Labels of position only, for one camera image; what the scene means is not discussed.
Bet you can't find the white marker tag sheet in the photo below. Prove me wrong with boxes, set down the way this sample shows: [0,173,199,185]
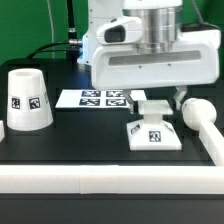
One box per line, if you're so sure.
[56,89,129,109]

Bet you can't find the thin grey cable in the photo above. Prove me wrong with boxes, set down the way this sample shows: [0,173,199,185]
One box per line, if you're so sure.
[46,0,56,58]

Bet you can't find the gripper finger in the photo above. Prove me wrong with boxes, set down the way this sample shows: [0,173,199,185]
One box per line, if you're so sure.
[173,86,187,110]
[123,90,138,114]

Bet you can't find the black cable with connector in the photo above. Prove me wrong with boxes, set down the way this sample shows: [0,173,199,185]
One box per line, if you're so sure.
[27,0,84,61]

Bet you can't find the white left fence block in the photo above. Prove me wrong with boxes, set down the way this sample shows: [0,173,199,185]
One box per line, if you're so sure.
[0,120,5,142]

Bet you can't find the white lamp shade cone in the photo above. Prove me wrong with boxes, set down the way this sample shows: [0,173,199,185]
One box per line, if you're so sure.
[7,68,53,131]

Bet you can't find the white lamp bulb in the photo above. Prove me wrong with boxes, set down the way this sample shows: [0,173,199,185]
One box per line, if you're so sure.
[182,98,217,131]

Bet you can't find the white lamp base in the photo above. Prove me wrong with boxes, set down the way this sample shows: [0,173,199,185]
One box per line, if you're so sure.
[127,100,182,151]

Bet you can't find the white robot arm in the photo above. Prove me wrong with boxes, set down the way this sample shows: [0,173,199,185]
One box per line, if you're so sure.
[78,0,221,113]

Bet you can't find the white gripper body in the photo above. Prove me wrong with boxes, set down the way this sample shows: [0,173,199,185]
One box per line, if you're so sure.
[91,16,221,90]

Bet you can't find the white front fence bar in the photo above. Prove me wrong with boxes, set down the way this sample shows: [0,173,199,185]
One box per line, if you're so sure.
[0,165,224,194]

